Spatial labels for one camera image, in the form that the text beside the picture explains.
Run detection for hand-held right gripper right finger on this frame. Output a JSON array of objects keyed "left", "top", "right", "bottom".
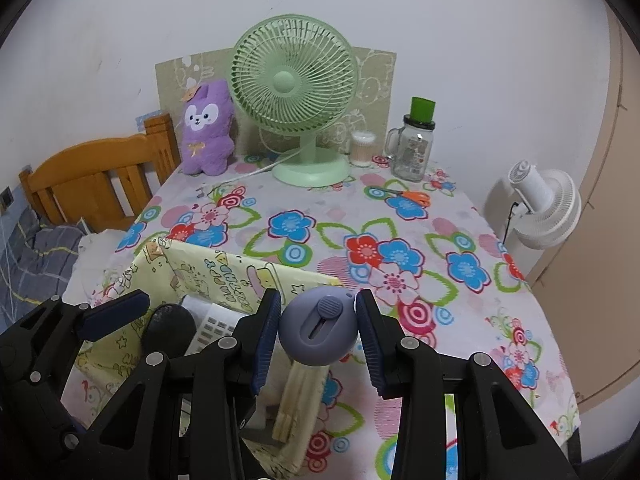
[{"left": 355, "top": 289, "right": 578, "bottom": 480}]

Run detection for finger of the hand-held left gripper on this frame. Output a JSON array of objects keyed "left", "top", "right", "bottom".
[{"left": 0, "top": 291, "right": 151, "bottom": 362}]

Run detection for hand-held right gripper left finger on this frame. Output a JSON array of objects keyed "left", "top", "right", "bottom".
[{"left": 82, "top": 288, "right": 283, "bottom": 480}]

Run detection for white remote control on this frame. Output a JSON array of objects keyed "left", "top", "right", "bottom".
[{"left": 180, "top": 295, "right": 246, "bottom": 356}]

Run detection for black round puff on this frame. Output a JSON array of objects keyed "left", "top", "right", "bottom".
[{"left": 141, "top": 302, "right": 197, "bottom": 356}]

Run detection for yellow printed storage box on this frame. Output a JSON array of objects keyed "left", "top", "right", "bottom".
[{"left": 75, "top": 240, "right": 346, "bottom": 480}]

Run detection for white cloth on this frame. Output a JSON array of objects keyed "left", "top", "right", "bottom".
[{"left": 65, "top": 230, "right": 136, "bottom": 306}]

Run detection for blue plaid blanket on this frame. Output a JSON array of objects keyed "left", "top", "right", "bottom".
[{"left": 0, "top": 210, "right": 91, "bottom": 331}]

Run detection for clear cotton swab container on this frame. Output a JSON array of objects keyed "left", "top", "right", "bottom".
[{"left": 350, "top": 130, "right": 377, "bottom": 167}]

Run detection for glass jar with green lid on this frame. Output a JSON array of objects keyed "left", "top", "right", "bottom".
[{"left": 384, "top": 96, "right": 437, "bottom": 182}]

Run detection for purple plush toy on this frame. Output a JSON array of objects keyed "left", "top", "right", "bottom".
[{"left": 181, "top": 79, "right": 236, "bottom": 177}]

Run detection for white standing fan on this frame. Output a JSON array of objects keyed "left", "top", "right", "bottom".
[{"left": 500, "top": 159, "right": 583, "bottom": 261}]

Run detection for green desk fan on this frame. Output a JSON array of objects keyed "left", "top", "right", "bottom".
[{"left": 230, "top": 14, "right": 360, "bottom": 187}]

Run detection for patterned green board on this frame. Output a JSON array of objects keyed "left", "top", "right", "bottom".
[{"left": 155, "top": 46, "right": 397, "bottom": 161}]

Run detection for beige door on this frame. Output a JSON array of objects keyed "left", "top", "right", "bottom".
[{"left": 530, "top": 2, "right": 640, "bottom": 406}]

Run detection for orange handled scissors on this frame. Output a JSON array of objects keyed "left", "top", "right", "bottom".
[{"left": 369, "top": 186, "right": 431, "bottom": 207}]

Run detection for white fan cable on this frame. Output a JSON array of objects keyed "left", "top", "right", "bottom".
[{"left": 220, "top": 147, "right": 301, "bottom": 186}]

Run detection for black fan cable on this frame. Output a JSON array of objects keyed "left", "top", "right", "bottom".
[{"left": 502, "top": 201, "right": 522, "bottom": 241}]

